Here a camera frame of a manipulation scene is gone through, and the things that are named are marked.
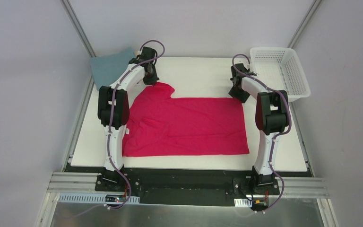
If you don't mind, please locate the left white cable duct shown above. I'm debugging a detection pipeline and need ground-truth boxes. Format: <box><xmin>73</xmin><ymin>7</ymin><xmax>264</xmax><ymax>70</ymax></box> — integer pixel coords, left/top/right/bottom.
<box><xmin>58</xmin><ymin>193</ymin><xmax>127</xmax><ymax>205</ymax></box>

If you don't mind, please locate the aluminium frame rail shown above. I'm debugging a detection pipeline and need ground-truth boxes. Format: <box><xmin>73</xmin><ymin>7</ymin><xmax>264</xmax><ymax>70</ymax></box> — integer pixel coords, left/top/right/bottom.
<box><xmin>47</xmin><ymin>172</ymin><xmax>330</xmax><ymax>199</ymax></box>

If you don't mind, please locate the left aluminium corner post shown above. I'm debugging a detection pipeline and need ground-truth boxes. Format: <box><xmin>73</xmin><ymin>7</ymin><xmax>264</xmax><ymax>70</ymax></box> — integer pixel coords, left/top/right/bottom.
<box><xmin>60</xmin><ymin>0</ymin><xmax>96</xmax><ymax>57</ymax></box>

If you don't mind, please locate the right aluminium corner post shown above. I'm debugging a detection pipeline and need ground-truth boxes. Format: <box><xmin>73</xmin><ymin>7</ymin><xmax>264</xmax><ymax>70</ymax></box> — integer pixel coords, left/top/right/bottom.
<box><xmin>287</xmin><ymin>0</ymin><xmax>323</xmax><ymax>49</ymax></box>

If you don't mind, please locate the white cable duct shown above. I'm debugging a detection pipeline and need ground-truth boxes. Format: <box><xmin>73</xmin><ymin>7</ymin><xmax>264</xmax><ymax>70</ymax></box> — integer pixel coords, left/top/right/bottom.
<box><xmin>58</xmin><ymin>193</ymin><xmax>127</xmax><ymax>205</ymax></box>
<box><xmin>234</xmin><ymin>199</ymin><xmax>252</xmax><ymax>208</ymax></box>

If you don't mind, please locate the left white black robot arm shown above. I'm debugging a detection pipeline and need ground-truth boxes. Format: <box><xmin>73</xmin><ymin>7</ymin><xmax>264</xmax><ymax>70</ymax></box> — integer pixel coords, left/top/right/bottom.
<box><xmin>97</xmin><ymin>46</ymin><xmax>162</xmax><ymax>191</ymax></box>

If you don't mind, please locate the folded teal t shirt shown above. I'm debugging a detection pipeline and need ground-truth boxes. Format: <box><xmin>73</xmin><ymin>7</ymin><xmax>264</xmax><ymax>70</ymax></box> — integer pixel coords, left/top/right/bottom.
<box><xmin>90</xmin><ymin>47</ymin><xmax>135</xmax><ymax>90</ymax></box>

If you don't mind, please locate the right white cable duct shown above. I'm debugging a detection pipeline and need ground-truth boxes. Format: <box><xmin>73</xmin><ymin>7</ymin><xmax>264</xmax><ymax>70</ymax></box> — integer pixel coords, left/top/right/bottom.
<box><xmin>234</xmin><ymin>199</ymin><xmax>252</xmax><ymax>208</ymax></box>

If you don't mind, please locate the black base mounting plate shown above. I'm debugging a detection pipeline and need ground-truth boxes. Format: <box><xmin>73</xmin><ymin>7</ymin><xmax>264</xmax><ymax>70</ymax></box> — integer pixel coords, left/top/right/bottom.
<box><xmin>64</xmin><ymin>164</ymin><xmax>314</xmax><ymax>208</ymax></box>

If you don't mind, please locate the red t shirt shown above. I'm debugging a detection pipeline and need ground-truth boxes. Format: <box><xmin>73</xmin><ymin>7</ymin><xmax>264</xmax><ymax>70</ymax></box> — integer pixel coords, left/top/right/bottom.
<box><xmin>122</xmin><ymin>82</ymin><xmax>250</xmax><ymax>157</ymax></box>

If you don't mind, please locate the aluminium corner post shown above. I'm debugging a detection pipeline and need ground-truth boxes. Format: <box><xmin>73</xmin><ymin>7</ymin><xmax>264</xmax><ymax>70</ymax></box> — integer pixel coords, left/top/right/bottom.
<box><xmin>287</xmin><ymin>0</ymin><xmax>323</xmax><ymax>49</ymax></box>
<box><xmin>60</xmin><ymin>0</ymin><xmax>96</xmax><ymax>57</ymax></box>

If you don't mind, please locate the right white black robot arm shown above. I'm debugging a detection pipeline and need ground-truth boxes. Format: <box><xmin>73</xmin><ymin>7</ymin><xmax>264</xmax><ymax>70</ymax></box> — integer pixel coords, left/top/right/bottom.
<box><xmin>229</xmin><ymin>63</ymin><xmax>292</xmax><ymax>196</ymax></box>

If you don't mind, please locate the white plastic basket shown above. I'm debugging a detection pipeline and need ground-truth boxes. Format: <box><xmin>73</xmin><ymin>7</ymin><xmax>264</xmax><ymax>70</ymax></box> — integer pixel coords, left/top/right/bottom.
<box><xmin>250</xmin><ymin>47</ymin><xmax>311</xmax><ymax>102</ymax></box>

